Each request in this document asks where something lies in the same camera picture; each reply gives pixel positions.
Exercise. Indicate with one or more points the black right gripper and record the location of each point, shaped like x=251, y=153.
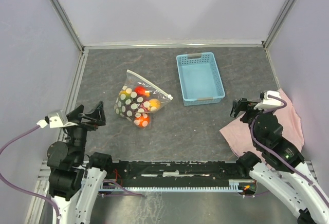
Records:
x=244, y=105

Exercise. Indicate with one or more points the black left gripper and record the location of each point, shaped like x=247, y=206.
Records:
x=97, y=116

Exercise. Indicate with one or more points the clear polka dot zip bag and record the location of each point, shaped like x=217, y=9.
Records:
x=133, y=80

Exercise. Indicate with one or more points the orange tangerine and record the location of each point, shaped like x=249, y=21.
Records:
x=142, y=121

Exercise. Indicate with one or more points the yellow lemon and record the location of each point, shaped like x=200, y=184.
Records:
x=155, y=105

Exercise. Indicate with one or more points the yellow orange fruit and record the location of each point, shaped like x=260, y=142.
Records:
x=125, y=96

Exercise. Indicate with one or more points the dark red apple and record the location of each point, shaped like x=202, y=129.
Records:
x=130, y=108

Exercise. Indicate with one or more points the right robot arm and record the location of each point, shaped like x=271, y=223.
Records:
x=298, y=190

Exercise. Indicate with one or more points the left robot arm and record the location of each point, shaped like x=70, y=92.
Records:
x=72, y=187

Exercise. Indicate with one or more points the pink cloth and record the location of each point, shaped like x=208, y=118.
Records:
x=290, y=121

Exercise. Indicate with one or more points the light blue perforated basket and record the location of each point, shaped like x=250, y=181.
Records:
x=200, y=79

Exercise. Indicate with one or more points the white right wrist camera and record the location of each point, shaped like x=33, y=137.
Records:
x=267, y=102

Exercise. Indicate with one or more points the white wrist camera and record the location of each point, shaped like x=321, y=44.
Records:
x=56, y=119
x=267, y=102

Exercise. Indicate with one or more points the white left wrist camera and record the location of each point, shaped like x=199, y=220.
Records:
x=56, y=119

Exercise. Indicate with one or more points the light blue cable duct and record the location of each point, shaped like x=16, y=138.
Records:
x=233, y=187

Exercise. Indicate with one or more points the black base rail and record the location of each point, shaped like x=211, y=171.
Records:
x=179, y=174

